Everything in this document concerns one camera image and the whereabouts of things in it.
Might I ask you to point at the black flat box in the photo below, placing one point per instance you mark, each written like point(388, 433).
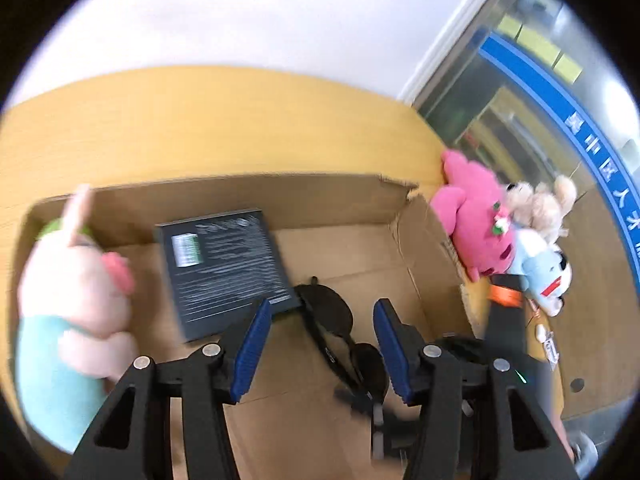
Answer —
point(220, 270)

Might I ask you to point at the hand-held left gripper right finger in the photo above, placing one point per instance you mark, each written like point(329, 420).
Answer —
point(392, 347)

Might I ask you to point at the beige plush bear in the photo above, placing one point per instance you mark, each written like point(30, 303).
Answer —
point(540, 207)

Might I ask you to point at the wooden desktop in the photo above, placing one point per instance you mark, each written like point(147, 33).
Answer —
point(200, 125)

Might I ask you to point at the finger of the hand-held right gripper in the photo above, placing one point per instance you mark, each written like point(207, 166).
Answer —
point(507, 330)

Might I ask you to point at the white blue plush dog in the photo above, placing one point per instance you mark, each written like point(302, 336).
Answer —
point(535, 260)

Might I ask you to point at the pastel caterpillar plush toy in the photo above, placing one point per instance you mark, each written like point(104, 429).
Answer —
point(65, 280)

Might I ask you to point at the pink plush toy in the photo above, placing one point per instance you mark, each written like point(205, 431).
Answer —
point(470, 210)

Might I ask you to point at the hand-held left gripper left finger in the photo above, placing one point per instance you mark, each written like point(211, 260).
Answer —
point(255, 342)

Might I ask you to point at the glass door with blue band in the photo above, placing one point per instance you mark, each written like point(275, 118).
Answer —
point(525, 85)

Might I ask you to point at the orange tag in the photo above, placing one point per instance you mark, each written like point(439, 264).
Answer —
point(505, 294)

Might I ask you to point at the brown cardboard box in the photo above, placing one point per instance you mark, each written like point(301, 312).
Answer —
point(340, 250)

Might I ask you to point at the grey round desk cap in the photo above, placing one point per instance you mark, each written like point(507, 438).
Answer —
point(577, 385)

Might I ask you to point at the black sunglasses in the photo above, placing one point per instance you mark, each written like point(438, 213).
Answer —
point(325, 306)

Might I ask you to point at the small white tag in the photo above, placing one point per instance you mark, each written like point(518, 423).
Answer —
point(550, 350)

